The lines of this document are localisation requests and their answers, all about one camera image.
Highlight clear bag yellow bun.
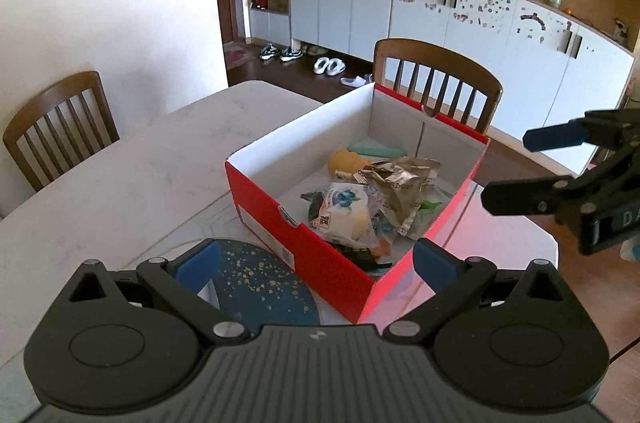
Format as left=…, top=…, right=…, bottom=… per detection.
left=310, top=181, right=384, bottom=250

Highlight right wooden chair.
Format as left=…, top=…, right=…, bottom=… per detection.
left=372, top=38, right=503, bottom=135

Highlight silver foil snack bag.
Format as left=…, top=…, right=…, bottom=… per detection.
left=354, top=156, right=450, bottom=240

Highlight wooden chair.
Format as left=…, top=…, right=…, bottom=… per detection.
left=2, top=71, right=119, bottom=191
left=372, top=38, right=503, bottom=135

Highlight red white cardboard box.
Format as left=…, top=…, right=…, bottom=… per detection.
left=226, top=85, right=488, bottom=325

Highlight yellow plush toy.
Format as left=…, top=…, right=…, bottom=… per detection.
left=328, top=149, right=370, bottom=178

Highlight mint green pen case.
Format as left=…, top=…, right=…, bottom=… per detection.
left=347, top=144, right=407, bottom=158

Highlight white bag with green toy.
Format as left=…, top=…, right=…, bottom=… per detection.
left=416, top=200, right=447, bottom=225

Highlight dark sneakers pair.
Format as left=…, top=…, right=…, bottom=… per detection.
left=259, top=44, right=303, bottom=63

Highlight far wooden chair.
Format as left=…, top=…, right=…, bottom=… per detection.
left=2, top=71, right=119, bottom=191

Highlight white wall cabinets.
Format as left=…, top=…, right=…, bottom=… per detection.
left=249, top=0, right=637, bottom=176

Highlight white slippers pair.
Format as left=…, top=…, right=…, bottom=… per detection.
left=314, top=57, right=346, bottom=77

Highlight black snack packet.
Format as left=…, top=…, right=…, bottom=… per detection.
left=300, top=190, right=326, bottom=223

